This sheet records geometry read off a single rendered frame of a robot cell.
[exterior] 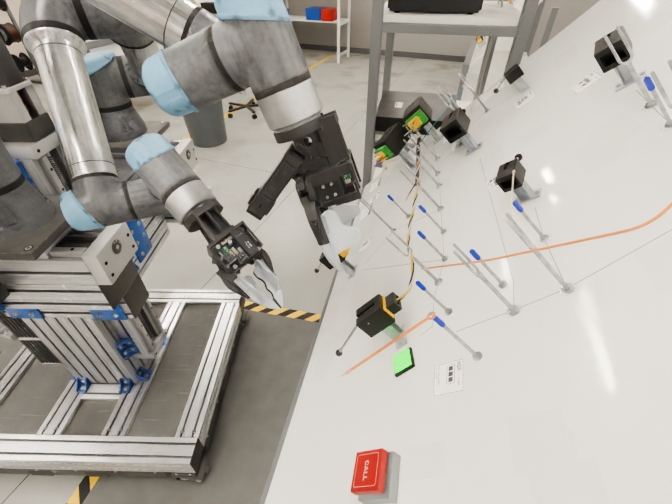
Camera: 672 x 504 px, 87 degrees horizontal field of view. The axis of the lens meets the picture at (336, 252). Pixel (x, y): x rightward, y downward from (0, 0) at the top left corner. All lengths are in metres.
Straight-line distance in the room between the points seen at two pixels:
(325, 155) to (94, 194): 0.44
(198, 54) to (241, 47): 0.05
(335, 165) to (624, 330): 0.37
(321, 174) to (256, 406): 1.48
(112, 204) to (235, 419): 1.28
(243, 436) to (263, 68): 1.56
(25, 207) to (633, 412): 1.04
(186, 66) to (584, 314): 0.55
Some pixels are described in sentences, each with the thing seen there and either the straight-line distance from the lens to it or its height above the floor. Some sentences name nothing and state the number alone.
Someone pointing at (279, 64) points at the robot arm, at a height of 1.52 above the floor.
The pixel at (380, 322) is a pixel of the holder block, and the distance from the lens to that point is 0.62.
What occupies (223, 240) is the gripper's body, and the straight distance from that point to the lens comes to 0.58.
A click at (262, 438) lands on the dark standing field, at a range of 1.76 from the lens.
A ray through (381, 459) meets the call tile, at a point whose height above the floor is 1.11.
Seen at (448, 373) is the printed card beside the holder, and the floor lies 1.15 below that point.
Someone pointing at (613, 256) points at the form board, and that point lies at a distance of 0.56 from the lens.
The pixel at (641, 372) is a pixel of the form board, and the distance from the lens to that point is 0.46.
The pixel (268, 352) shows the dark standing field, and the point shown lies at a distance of 1.97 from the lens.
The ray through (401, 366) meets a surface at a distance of 0.62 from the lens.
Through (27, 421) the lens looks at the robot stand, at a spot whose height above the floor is 0.21.
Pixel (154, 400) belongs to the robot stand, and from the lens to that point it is 1.74.
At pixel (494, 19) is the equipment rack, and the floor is 1.46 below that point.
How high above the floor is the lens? 1.62
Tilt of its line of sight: 41 degrees down
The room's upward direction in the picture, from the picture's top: straight up
